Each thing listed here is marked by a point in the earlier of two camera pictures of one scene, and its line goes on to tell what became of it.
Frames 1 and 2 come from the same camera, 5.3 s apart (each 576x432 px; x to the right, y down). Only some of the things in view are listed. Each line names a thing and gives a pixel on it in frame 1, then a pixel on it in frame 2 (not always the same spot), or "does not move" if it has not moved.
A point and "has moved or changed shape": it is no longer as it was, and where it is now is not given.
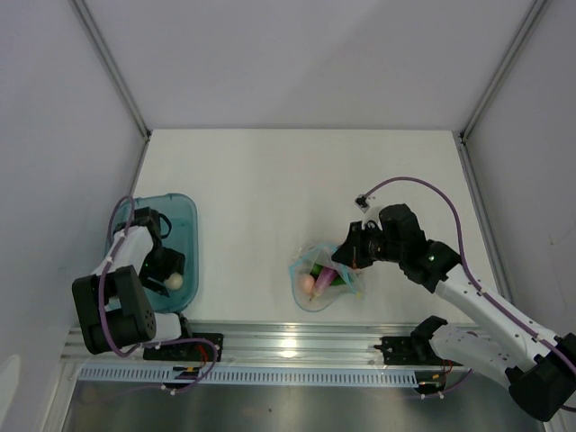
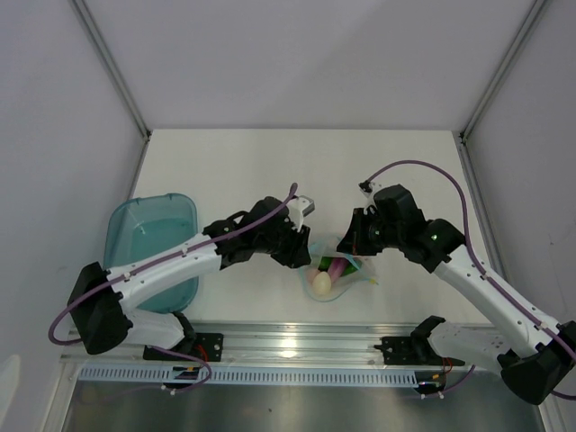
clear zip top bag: x=317 y=279 has moved or changed shape
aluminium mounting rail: x=351 y=346 does not move
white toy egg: x=174 y=282 has moved or changed shape
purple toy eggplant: x=323 y=280 has moved or changed shape
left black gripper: x=175 y=262 → x=297 y=254
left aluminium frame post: x=115 y=73 does not move
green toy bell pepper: x=316 y=270 → x=325 y=263
